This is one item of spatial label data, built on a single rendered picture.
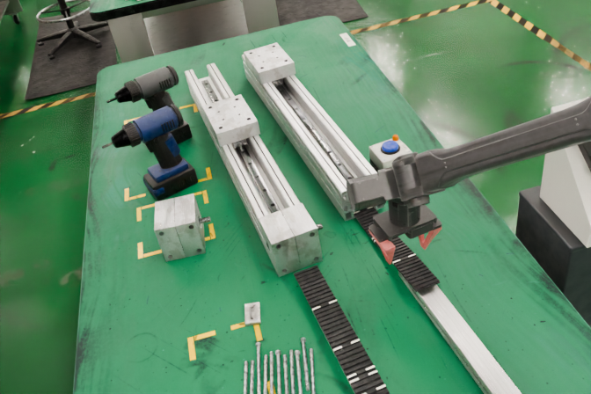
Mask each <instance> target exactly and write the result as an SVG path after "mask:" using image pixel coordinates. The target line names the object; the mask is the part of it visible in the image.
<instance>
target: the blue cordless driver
mask: <svg viewBox="0 0 591 394"><path fill-rule="evenodd" d="M183 122H184V121H183V117H182V114H181V112H180V110H179V109H178V108H177V106H175V105H173V104H171V105H169V106H165V107H162V108H160V109H158V110H156V111H154V112H152V113H148V114H146V115H143V116H142V117H140V118H137V119H135V120H133V123H131V122H129V123H127V124H125V125H123V126H122V129H121V130H120V131H118V132H117V133H116V134H115V135H113V136H112V137H111V140H112V142H110V143H108V144H106V145H104V146H102V148H103V149H104V148H106V147H108V146H110V145H114V147H115V148H121V147H126V146H131V147H132V148H134V147H135V146H137V145H139V144H141V142H143V143H145V145H146V147H147V148H148V150H149V152H150V153H151V152H153V153H154V155H155V157H156V159H157V161H158V164H155V165H153V166H151V167H149V168H148V173H147V174H145V175H143V179H142V180H143V182H144V184H145V186H146V187H147V188H148V190H149V191H150V193H151V194H152V195H153V196H154V198H155V199H156V200H157V201H162V200H164V199H166V198H168V197H170V196H172V195H174V194H175V193H178V192H180V191H182V190H184V189H186V188H188V187H189V186H193V185H195V184H197V183H198V179H197V175H196V172H195V169H194V168H193V167H192V166H191V165H190V164H189V163H188V162H187V161H186V160H185V159H184V158H183V157H181V155H180V154H179V152H180V148H179V146H178V144H177V143H176V141H175V139H174V137H173V135H172V134H171V133H168V132H171V131H172V130H174V129H176V128H178V126H179V127H180V126H182V125H183Z"/></svg>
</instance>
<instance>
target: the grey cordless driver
mask: <svg viewBox="0 0 591 394"><path fill-rule="evenodd" d="M178 83H179V77H178V74H177V72H176V70H175V69H174V68H173V67H172V66H170V65H168V66H166V67H162V68H160V69H156V70H153V71H151V72H149V73H147V74H144V75H142V76H139V77H136V78H134V81H132V80H131V81H128V82H126V83H124V86H123V87H122V88H120V89H119V90H118V91H116V92H115V93H114V96H115V98H112V99H109V100H107V101H106V102H107V103H110V102H112V101H114V100H117V101H118V102H119V103H123V102H129V101H132V102H133V103H135V102H137V101H139V100H141V99H144V101H145V102H146V104H147V106H148V108H149V109H150V108H152V110H153V112H154V111H156V110H158V109H160V108H162V107H165V106H169V105H171V104H173V105H175V104H174V102H173V100H172V98H171V96H170V94H169V92H168V91H166V90H168V89H170V88H172V87H173V86H174V85H177V84H178ZM168 133H171V134H172V135H173V137H174V139H175V141H176V143H177V144H179V143H181V142H184V141H186V140H188V139H190V138H192V137H193V136H192V132H191V129H190V127H189V124H188V123H187V122H186V121H185V120H184V122H183V125H182V126H180V127H179V126H178V128H176V129H174V130H172V131H171V132H168Z"/></svg>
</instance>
